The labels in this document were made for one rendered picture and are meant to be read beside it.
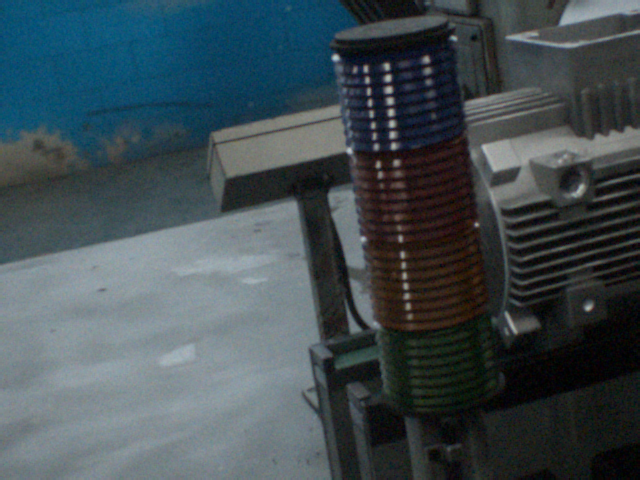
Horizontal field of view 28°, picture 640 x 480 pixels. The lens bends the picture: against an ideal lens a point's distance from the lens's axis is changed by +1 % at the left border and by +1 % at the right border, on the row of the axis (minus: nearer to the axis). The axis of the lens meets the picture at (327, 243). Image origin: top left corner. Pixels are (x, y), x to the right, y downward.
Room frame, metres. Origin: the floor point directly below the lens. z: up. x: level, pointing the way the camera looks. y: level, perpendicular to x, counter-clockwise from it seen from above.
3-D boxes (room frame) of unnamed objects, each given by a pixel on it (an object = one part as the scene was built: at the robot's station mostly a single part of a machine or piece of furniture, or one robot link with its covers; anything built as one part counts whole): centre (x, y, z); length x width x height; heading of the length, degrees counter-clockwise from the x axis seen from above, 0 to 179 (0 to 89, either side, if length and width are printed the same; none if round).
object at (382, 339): (0.60, -0.05, 1.05); 0.06 x 0.06 x 0.04
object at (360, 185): (0.60, -0.05, 1.14); 0.06 x 0.06 x 0.04
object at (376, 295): (0.60, -0.05, 1.10); 0.06 x 0.06 x 0.04
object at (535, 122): (0.95, -0.20, 1.02); 0.20 x 0.19 x 0.19; 106
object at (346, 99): (0.60, -0.05, 1.19); 0.06 x 0.06 x 0.04
